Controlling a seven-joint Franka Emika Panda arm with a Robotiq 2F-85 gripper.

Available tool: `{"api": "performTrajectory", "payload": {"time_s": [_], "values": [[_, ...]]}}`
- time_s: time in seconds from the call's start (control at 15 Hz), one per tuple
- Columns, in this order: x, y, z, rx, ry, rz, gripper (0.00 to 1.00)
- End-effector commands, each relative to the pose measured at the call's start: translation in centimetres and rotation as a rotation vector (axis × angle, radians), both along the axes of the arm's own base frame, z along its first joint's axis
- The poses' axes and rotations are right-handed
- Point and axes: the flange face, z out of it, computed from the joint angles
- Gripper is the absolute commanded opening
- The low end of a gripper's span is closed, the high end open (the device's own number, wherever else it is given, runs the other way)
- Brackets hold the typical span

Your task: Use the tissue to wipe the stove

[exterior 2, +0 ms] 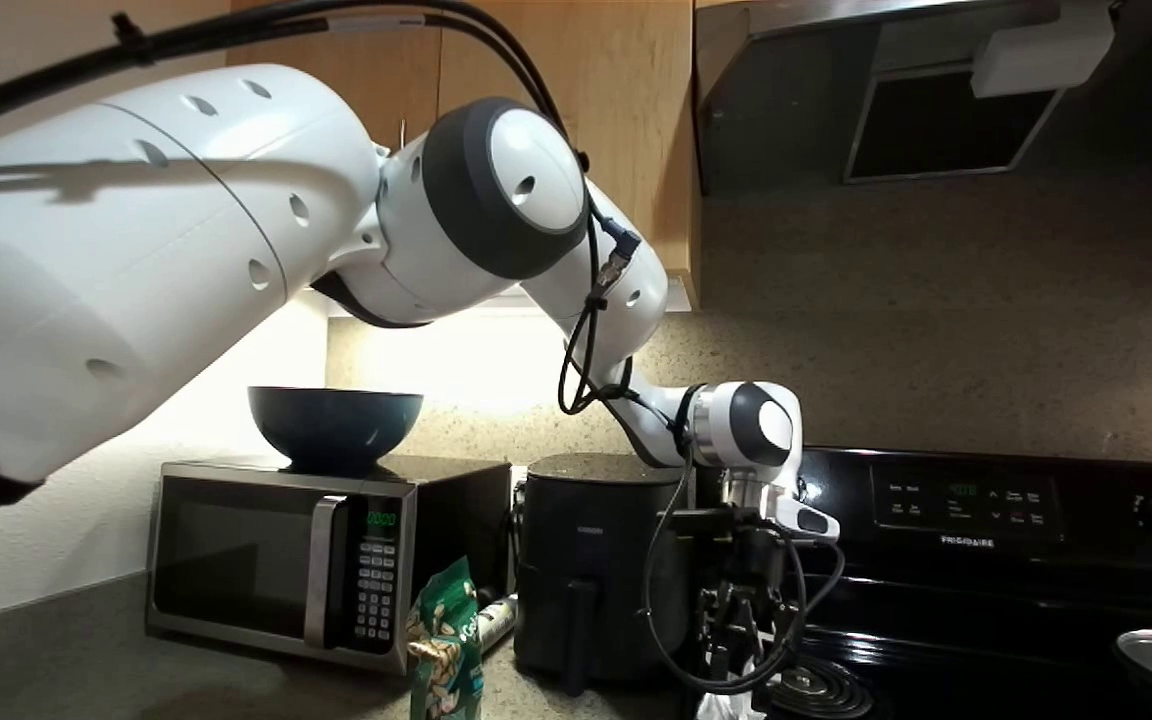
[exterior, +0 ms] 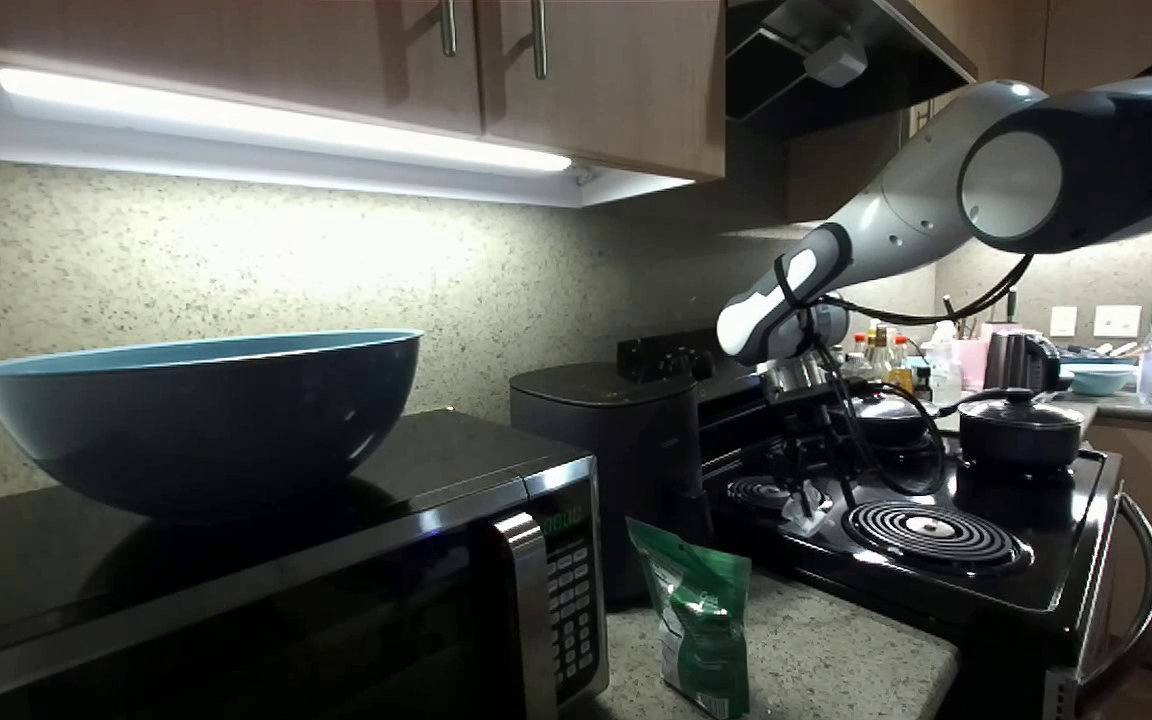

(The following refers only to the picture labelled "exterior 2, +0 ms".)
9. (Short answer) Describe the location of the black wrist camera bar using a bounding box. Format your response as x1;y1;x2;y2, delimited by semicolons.
661;500;799;534

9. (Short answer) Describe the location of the black steel microwave oven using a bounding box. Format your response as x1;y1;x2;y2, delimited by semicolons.
143;451;515;679

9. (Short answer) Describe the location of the white tissue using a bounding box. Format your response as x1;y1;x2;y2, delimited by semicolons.
691;682;767;720

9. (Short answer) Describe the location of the black electric stove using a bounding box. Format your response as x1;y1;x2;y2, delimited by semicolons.
673;439;1152;720

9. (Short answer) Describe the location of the steel range hood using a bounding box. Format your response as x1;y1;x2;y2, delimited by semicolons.
691;0;1152;200

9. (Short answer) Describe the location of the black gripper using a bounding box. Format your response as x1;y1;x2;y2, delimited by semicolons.
691;524;809;697

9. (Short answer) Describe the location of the green snack bag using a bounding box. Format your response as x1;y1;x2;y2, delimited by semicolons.
402;555;494;720

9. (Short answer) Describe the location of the wooden wall cabinet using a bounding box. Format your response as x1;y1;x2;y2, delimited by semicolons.
224;0;699;310

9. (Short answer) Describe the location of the small coil burner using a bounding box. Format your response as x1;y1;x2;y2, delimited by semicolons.
774;656;881;720

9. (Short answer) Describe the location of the dark blue bowl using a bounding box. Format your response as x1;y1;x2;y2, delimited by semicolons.
249;385;429;481

